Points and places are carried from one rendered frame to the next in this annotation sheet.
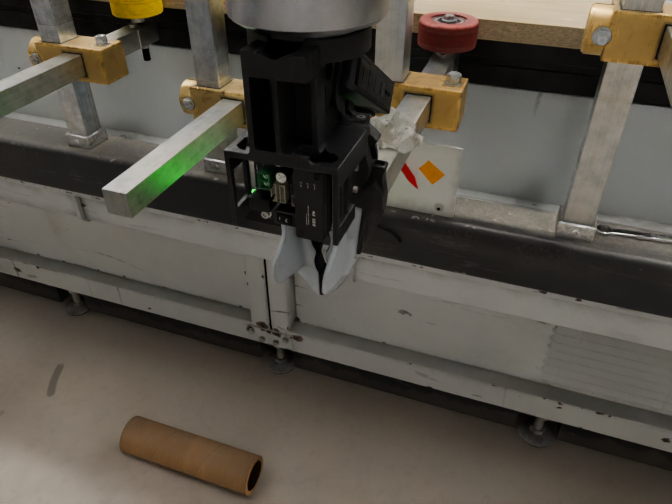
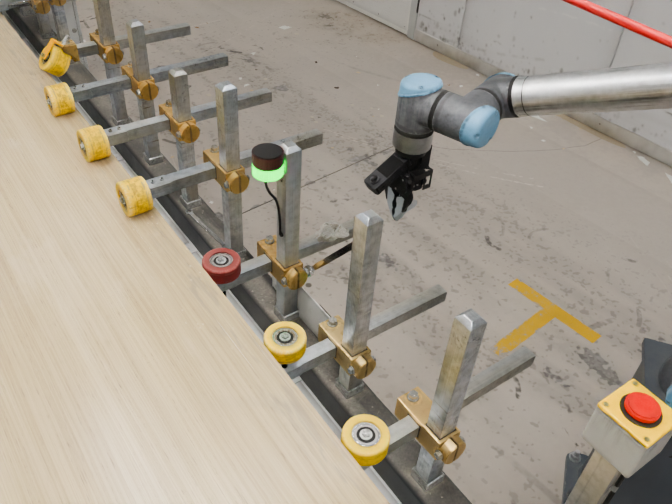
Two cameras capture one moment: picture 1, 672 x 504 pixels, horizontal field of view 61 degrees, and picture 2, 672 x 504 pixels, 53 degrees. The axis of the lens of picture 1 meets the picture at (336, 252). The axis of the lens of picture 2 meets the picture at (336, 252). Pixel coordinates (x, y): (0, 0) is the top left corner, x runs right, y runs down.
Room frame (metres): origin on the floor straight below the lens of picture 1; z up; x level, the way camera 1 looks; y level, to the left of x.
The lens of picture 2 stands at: (1.55, 0.59, 1.85)
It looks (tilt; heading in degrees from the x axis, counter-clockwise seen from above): 41 degrees down; 212
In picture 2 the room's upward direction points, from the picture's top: 5 degrees clockwise
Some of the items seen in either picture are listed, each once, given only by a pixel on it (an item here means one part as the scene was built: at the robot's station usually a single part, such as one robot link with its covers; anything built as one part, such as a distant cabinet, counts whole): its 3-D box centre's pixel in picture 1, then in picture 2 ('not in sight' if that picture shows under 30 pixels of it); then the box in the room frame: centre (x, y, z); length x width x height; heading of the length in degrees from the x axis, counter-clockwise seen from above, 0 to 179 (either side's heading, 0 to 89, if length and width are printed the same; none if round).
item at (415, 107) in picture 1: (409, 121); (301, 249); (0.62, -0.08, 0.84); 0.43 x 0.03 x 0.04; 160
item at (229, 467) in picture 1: (190, 454); not in sight; (0.73, 0.31, 0.04); 0.30 x 0.08 x 0.08; 70
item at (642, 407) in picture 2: not in sight; (641, 409); (0.95, 0.65, 1.22); 0.04 x 0.04 x 0.02
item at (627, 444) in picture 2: not in sight; (629, 429); (0.95, 0.65, 1.18); 0.07 x 0.07 x 0.08; 70
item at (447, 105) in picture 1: (408, 97); (280, 263); (0.68, -0.09, 0.85); 0.13 x 0.06 x 0.05; 70
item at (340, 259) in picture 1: (333, 264); (399, 199); (0.33, 0.00, 0.86); 0.06 x 0.03 x 0.09; 160
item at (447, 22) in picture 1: (444, 58); (222, 278); (0.81, -0.15, 0.85); 0.08 x 0.08 x 0.11
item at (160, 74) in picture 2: not in sight; (146, 76); (0.40, -0.80, 0.95); 0.50 x 0.04 x 0.04; 160
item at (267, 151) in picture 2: not in sight; (268, 197); (0.73, -0.08, 1.06); 0.06 x 0.06 x 0.22; 70
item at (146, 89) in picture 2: not in sight; (140, 82); (0.43, -0.80, 0.95); 0.13 x 0.06 x 0.05; 70
